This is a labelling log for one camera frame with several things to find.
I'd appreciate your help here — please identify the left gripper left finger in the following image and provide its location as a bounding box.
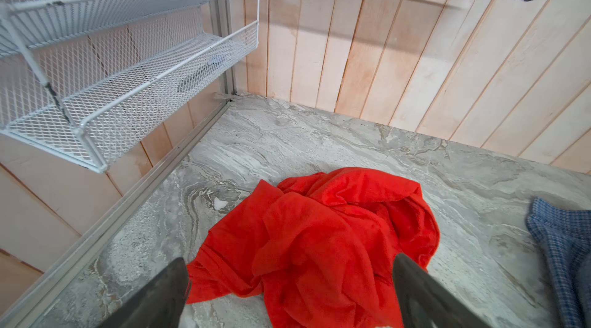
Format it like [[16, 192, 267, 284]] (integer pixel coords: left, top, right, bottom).
[[100, 257, 191, 327]]

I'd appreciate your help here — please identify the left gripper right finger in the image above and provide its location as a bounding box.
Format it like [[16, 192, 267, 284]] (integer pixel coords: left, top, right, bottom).
[[392, 254, 489, 328]]

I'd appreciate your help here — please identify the red cloth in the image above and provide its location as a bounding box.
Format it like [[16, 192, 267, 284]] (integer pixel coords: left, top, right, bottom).
[[187, 167, 440, 327]]

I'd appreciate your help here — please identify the blue checkered cloth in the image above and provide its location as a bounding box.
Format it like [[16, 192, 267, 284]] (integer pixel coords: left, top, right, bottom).
[[526, 198, 590, 327]]

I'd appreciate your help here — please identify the white wire mesh shelf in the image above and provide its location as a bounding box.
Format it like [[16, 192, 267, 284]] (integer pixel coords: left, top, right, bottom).
[[1, 0, 259, 174]]

